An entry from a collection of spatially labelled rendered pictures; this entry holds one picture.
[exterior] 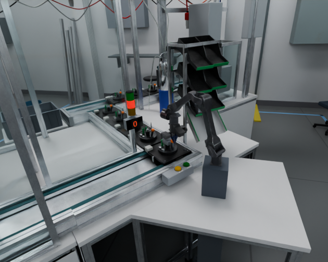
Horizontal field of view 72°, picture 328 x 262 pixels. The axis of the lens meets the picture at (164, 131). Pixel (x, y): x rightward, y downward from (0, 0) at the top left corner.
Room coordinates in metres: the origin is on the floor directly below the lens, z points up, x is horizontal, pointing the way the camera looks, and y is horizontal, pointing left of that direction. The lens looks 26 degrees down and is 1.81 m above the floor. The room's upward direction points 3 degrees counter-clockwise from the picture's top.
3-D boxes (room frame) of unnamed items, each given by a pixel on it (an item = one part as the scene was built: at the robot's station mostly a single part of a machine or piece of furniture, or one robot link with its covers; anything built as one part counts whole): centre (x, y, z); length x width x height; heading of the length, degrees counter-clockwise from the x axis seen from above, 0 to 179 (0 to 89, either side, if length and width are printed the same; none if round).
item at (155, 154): (1.39, -0.02, 0.96); 0.24 x 0.24 x 0.02; 36
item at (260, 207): (1.12, -0.30, 0.84); 0.90 x 0.70 x 0.03; 73
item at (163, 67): (2.39, -0.04, 1.32); 0.14 x 0.14 x 0.38
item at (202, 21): (2.67, -0.52, 1.50); 0.38 x 0.21 x 0.88; 36
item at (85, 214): (1.11, 0.11, 0.91); 0.89 x 0.06 x 0.11; 126
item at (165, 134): (1.32, -0.07, 1.17); 0.19 x 0.06 x 0.08; 126
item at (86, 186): (1.23, 0.24, 0.91); 0.84 x 0.28 x 0.10; 126
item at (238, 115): (2.81, -0.61, 0.43); 1.11 x 0.68 x 0.86; 126
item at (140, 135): (1.60, 0.13, 1.01); 0.24 x 0.24 x 0.13; 36
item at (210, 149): (1.08, -0.28, 1.15); 0.09 x 0.07 x 0.06; 132
